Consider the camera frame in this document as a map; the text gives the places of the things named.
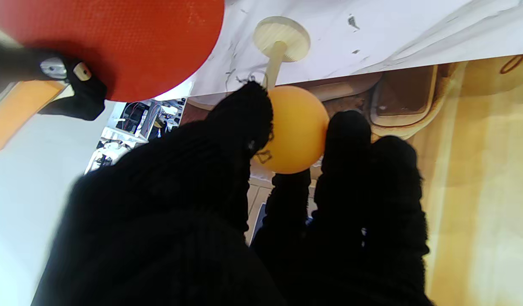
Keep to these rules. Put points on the orange ping pong ball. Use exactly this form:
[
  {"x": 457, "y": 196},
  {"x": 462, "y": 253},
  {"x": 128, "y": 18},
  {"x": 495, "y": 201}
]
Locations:
[{"x": 295, "y": 127}]

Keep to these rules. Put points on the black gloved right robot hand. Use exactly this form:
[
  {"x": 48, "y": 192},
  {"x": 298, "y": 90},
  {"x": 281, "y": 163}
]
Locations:
[{"x": 87, "y": 100}]

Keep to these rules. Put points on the wooden peg stand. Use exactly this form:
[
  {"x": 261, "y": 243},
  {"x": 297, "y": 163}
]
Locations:
[{"x": 282, "y": 36}]

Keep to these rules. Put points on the printed living room backdrop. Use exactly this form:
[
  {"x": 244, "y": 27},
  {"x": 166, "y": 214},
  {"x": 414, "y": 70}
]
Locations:
[{"x": 478, "y": 170}]

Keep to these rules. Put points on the red black ping pong bat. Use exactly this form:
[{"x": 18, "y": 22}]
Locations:
[{"x": 117, "y": 42}]

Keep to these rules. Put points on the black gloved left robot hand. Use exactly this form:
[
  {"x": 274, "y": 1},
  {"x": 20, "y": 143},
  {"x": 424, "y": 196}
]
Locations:
[{"x": 159, "y": 221}]

